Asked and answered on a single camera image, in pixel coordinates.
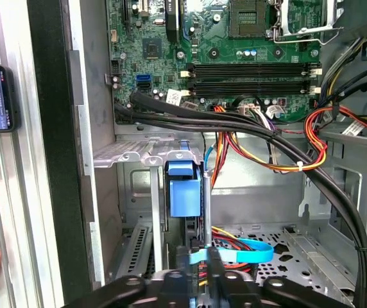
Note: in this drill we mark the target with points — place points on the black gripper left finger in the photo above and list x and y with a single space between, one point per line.
170 288

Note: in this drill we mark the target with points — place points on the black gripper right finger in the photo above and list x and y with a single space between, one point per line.
235 292

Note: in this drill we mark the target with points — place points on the hard disk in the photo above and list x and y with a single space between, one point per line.
185 199

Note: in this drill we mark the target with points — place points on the grey metal disk bay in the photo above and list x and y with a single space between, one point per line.
156 208

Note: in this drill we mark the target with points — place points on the grey optical drive cage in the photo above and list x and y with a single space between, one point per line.
356 150

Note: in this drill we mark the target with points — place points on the black open PC case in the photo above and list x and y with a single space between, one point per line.
52 128

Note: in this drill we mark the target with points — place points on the black RAM slot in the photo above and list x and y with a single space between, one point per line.
251 88
251 70

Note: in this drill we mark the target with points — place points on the green motherboard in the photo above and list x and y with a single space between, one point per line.
222 51

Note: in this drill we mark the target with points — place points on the black graphics card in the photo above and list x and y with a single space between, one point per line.
172 19

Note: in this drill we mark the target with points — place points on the CPU socket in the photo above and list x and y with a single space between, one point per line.
247 16

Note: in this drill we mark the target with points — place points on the metal socket cover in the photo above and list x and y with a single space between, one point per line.
330 13

